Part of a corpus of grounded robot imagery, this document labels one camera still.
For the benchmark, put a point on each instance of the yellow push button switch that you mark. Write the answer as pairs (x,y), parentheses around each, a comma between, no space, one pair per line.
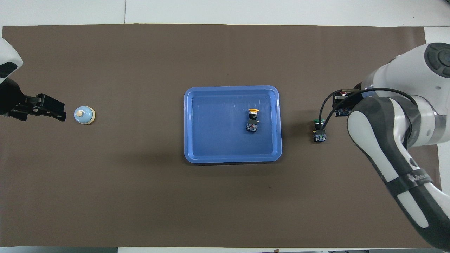
(252,126)

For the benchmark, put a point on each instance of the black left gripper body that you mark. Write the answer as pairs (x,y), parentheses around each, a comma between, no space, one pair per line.
(10,100)

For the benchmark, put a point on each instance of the brown table mat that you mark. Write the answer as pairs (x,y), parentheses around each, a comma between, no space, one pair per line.
(140,193)

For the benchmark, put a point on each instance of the blue plastic tray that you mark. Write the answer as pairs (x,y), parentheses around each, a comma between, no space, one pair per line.
(218,140)

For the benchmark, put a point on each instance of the red push button switch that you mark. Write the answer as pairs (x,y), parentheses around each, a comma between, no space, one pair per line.
(343,113)

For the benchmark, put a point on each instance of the green push button switch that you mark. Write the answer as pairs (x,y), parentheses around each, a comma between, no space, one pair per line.
(319,136)

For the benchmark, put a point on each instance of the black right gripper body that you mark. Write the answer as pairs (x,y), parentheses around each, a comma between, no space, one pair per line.
(353,102)

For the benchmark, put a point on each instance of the light blue call bell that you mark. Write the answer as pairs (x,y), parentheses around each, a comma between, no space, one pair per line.
(86,118)

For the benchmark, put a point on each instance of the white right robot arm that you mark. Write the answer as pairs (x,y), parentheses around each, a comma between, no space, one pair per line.
(386,77)

